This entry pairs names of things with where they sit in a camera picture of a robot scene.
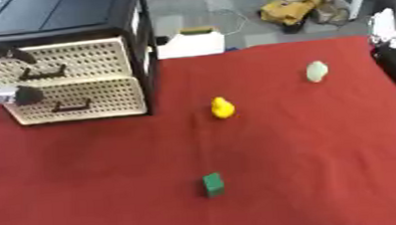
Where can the pale green toy fruit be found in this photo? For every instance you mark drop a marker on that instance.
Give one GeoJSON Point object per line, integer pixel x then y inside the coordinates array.
{"type": "Point", "coordinates": [316, 71]}

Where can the green block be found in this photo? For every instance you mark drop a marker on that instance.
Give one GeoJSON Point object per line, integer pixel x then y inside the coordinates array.
{"type": "Point", "coordinates": [213, 185]}

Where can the yellow toy duck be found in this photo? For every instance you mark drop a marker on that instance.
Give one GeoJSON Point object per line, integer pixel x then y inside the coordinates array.
{"type": "Point", "coordinates": [223, 108]}

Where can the pale pierced drawer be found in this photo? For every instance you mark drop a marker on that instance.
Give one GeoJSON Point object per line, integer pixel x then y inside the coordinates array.
{"type": "Point", "coordinates": [113, 97]}
{"type": "Point", "coordinates": [96, 56]}

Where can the white plastic bag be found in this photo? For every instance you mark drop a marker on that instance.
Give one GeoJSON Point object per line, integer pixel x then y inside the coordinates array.
{"type": "Point", "coordinates": [387, 28]}

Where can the white box with green top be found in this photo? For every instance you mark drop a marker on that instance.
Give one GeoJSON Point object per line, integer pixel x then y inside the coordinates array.
{"type": "Point", "coordinates": [191, 45]}

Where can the black cabinet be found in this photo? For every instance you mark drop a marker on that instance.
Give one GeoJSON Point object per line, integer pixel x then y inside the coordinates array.
{"type": "Point", "coordinates": [66, 14]}

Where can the beige bag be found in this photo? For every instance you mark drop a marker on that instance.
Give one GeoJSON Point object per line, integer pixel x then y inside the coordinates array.
{"type": "Point", "coordinates": [331, 7]}

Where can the yellow bag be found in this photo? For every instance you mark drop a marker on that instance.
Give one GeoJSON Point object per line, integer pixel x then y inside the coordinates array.
{"type": "Point", "coordinates": [287, 11]}

